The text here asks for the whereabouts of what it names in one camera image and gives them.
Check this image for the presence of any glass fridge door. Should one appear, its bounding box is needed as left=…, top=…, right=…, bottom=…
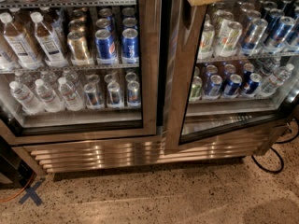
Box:
left=165, top=0, right=299, bottom=150
left=0, top=0, right=161, bottom=147

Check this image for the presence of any stainless steel fridge base grille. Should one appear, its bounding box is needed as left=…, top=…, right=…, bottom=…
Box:
left=13, top=122, right=287, bottom=175

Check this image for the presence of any white 7up can right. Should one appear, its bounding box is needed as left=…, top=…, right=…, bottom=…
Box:
left=215, top=21, right=243, bottom=57

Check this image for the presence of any white 7up can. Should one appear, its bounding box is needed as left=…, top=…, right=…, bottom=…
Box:
left=215, top=21, right=243, bottom=57
left=198, top=23, right=215, bottom=59

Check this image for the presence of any white 7up can left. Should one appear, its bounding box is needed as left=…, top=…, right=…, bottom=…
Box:
left=198, top=23, right=215, bottom=59

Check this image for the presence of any silver blue energy can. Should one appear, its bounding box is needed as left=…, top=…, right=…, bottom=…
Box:
left=241, top=19, right=268, bottom=55

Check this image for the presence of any blue pepsi can right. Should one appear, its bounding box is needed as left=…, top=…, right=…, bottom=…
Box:
left=121, top=28, right=139, bottom=63

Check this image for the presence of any blue pepsi can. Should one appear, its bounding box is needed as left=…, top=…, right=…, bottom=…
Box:
left=121, top=28, right=139, bottom=63
left=95, top=29, right=117, bottom=64

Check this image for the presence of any silver blue can far right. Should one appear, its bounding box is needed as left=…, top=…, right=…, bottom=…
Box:
left=264, top=16, right=295, bottom=49

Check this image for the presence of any blue can lower left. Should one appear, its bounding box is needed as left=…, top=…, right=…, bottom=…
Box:
left=205, top=75, right=222, bottom=99

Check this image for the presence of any green soda can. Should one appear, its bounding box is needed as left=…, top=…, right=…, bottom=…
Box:
left=189, top=77, right=202, bottom=101

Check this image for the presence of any blue can lower middle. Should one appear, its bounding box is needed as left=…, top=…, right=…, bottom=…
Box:
left=223, top=74, right=242, bottom=97

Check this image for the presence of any blue pepsi can left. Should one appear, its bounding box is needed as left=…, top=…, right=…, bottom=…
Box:
left=95, top=29, right=117, bottom=64

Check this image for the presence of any blue can lower right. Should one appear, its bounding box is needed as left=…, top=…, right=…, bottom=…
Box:
left=242, top=73, right=262, bottom=96

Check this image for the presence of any water bottle right compartment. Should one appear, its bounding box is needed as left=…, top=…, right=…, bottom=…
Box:
left=258, top=63, right=294, bottom=97

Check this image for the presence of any red bull can right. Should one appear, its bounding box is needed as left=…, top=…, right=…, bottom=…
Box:
left=127, top=81, right=140, bottom=106

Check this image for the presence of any red bull can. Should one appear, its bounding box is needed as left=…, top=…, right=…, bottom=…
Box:
left=127, top=81, right=140, bottom=106
left=84, top=83, right=104, bottom=109
left=107, top=81, right=123, bottom=108

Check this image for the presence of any gold soda can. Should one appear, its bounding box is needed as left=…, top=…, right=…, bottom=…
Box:
left=67, top=32, right=93, bottom=66

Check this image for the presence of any red bull can middle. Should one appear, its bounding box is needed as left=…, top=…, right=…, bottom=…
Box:
left=107, top=81, right=123, bottom=108

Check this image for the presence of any red bull can left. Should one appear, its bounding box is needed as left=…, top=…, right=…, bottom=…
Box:
left=84, top=83, right=104, bottom=109

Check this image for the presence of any tea bottle white cap right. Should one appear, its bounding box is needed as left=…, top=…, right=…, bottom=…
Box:
left=30, top=12, right=66, bottom=67

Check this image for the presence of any tea bottle white cap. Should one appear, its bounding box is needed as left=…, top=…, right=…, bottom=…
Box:
left=30, top=12, right=66, bottom=67
left=0, top=12, right=43, bottom=70

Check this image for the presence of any water bottle right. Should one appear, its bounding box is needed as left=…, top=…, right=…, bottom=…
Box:
left=58, top=77, right=84, bottom=111

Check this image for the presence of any water bottle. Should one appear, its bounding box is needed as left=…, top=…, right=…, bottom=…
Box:
left=9, top=81, right=44, bottom=115
left=36, top=79, right=64, bottom=113
left=58, top=77, right=84, bottom=111

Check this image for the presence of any water bottle middle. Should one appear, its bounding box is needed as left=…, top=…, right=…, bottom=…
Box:
left=36, top=79, right=64, bottom=113

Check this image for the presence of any tea bottle white cap left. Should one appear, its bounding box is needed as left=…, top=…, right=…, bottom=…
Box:
left=0, top=12, right=43, bottom=70

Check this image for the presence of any water bottle left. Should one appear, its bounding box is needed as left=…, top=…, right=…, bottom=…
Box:
left=9, top=81, right=44, bottom=115

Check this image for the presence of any blue tape cross marker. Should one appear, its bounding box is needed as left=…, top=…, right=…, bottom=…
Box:
left=19, top=177, right=45, bottom=206

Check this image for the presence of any black power cable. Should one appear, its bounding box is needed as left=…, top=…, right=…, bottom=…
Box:
left=251, top=119, right=299, bottom=175

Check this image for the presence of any orange extension cable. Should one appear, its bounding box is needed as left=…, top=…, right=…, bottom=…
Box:
left=0, top=171, right=36, bottom=203

